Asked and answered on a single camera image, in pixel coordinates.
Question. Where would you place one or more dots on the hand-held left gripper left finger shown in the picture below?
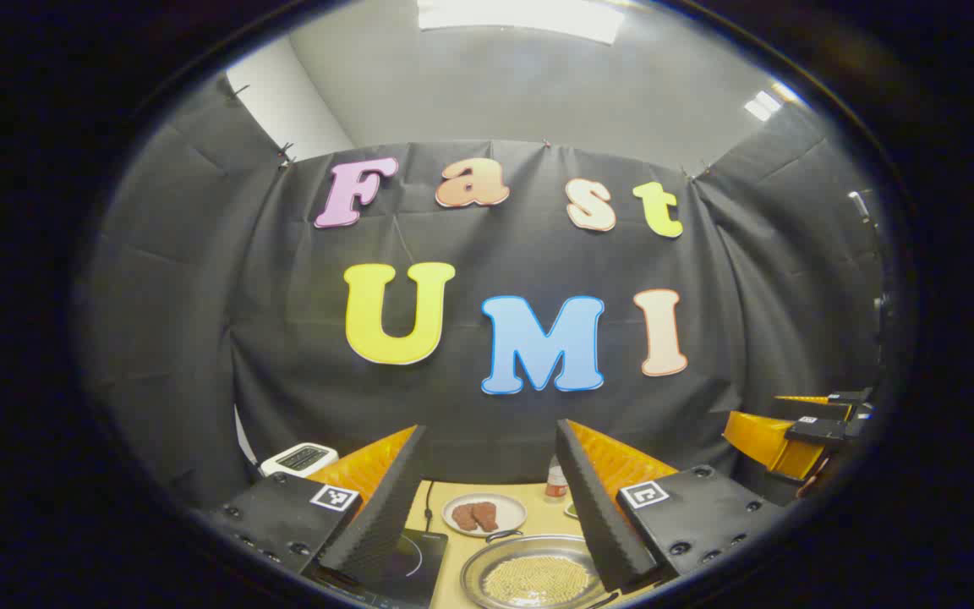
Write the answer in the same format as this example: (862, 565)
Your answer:
(385, 516)

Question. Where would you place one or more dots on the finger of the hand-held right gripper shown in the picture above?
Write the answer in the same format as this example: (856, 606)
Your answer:
(821, 431)
(849, 397)

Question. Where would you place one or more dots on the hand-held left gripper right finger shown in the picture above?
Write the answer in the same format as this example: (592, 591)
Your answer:
(597, 516)

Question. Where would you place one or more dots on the black induction cooktop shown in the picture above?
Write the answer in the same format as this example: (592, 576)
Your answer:
(419, 558)

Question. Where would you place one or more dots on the pile of soybeans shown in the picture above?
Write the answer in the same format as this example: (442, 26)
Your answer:
(538, 579)

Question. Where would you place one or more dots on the stainless steel pot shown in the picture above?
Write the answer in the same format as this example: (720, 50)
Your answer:
(487, 567)

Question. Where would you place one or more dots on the white divided tray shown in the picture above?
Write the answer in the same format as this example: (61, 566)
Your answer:
(571, 510)

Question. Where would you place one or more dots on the clear water bottle red label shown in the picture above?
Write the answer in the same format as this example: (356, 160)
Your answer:
(556, 486)

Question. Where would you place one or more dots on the brown meat patty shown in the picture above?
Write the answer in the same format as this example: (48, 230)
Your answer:
(464, 518)
(487, 514)

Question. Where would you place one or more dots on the white round plate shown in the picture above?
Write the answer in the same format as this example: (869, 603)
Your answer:
(508, 516)

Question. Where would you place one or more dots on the white toaster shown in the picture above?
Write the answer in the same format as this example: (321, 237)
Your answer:
(301, 458)

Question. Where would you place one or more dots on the small ceiling light panel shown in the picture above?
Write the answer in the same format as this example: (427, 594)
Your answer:
(762, 106)

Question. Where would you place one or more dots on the large ceiling light panel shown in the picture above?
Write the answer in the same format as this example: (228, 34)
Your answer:
(521, 17)

